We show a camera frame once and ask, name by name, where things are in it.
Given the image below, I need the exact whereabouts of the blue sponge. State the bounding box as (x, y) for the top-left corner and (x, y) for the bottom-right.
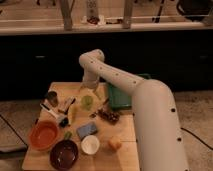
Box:
(76, 122), (98, 139)

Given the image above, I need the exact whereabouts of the green plastic tray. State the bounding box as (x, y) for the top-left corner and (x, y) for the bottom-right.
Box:
(107, 73), (151, 110)

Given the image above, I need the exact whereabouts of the small green pepper toy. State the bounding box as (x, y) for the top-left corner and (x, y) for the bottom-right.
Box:
(64, 132), (72, 140)

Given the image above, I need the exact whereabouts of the orange bowl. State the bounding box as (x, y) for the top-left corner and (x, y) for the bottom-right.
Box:
(29, 120), (59, 151)

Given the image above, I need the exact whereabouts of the brown chocolate bar piece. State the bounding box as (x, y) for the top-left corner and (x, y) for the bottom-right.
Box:
(98, 110), (120, 124)

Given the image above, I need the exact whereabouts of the dark brown bowl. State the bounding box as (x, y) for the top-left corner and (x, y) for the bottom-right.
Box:
(49, 140), (78, 171)

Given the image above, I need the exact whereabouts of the small white bowl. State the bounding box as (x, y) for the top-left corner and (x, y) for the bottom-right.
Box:
(81, 135), (100, 155)

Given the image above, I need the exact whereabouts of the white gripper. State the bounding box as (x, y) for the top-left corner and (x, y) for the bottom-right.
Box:
(78, 70), (100, 99)

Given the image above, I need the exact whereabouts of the white handled brush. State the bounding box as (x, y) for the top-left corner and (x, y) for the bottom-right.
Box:
(40, 103), (65, 123)

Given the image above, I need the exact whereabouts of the yellow banana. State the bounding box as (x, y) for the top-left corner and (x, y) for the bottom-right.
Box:
(68, 105), (76, 125)

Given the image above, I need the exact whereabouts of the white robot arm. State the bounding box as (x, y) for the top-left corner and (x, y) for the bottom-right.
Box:
(79, 49), (190, 171)

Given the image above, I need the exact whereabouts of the silver metal can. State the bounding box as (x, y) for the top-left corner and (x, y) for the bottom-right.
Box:
(46, 91), (59, 107)

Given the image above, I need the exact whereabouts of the black handled spatula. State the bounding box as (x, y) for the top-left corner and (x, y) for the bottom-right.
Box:
(58, 97), (76, 115)

